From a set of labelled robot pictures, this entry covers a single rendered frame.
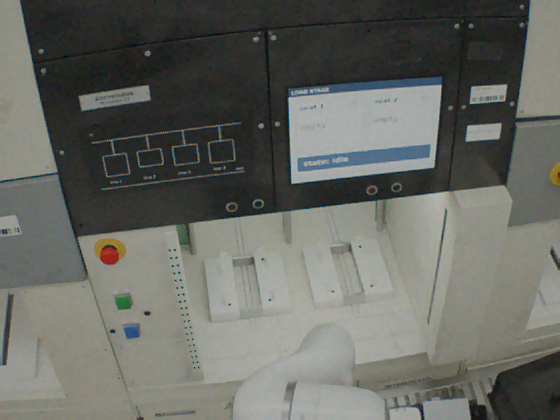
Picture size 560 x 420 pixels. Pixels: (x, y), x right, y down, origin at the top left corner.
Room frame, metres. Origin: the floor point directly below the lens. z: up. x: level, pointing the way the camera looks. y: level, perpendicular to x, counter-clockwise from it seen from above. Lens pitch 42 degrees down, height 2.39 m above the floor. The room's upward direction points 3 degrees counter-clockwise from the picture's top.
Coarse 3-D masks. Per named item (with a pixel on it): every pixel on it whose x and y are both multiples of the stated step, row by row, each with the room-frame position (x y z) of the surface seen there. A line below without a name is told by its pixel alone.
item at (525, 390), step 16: (512, 368) 1.06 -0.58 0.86; (528, 368) 1.05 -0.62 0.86; (544, 368) 1.04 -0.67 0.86; (496, 384) 1.03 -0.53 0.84; (512, 384) 1.01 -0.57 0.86; (528, 384) 1.00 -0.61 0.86; (544, 384) 0.99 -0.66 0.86; (496, 400) 1.01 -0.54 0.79; (512, 400) 0.96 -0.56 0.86; (528, 400) 0.95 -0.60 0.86; (544, 400) 0.94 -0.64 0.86; (512, 416) 0.92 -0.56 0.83; (528, 416) 0.90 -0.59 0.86; (544, 416) 0.89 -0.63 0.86
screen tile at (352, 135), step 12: (360, 96) 1.12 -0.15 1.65; (300, 108) 1.10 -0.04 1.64; (312, 108) 1.11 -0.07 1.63; (324, 108) 1.11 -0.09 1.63; (336, 108) 1.11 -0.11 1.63; (360, 108) 1.12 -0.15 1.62; (300, 120) 1.10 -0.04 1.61; (312, 120) 1.11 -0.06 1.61; (348, 120) 1.11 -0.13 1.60; (360, 120) 1.12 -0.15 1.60; (312, 132) 1.11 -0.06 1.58; (324, 132) 1.11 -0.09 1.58; (336, 132) 1.11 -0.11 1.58; (348, 132) 1.11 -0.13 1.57; (360, 132) 1.12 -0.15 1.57; (300, 144) 1.10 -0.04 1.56; (312, 144) 1.11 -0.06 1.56; (324, 144) 1.11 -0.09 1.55; (336, 144) 1.11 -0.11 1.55; (348, 144) 1.11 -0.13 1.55; (360, 144) 1.12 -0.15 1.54
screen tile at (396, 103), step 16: (384, 96) 1.12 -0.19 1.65; (400, 96) 1.12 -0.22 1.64; (416, 96) 1.13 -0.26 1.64; (432, 96) 1.13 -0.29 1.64; (384, 112) 1.12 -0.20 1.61; (400, 112) 1.12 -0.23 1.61; (416, 112) 1.13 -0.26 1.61; (432, 112) 1.13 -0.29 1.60; (384, 128) 1.12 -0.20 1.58; (400, 128) 1.12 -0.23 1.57; (416, 128) 1.13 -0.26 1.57
